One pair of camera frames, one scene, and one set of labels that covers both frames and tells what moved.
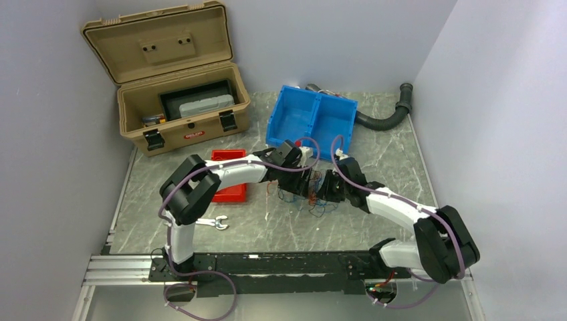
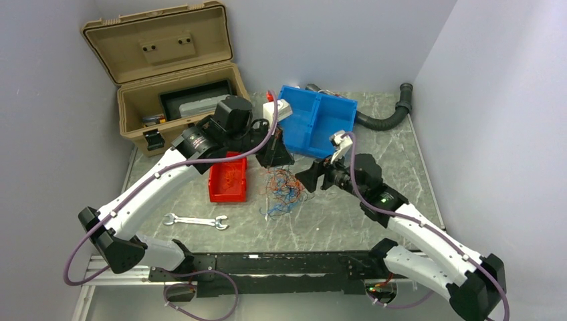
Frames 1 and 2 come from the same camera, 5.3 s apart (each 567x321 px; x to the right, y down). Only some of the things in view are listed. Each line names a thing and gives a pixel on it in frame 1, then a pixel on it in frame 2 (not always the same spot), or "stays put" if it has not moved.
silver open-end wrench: (216, 222) stays put
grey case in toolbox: (189, 108) stays put
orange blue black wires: (317, 206) -> (284, 190)
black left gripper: (299, 186) -> (277, 154)
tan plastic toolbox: (156, 58) stays put
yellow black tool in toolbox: (152, 120) stays put
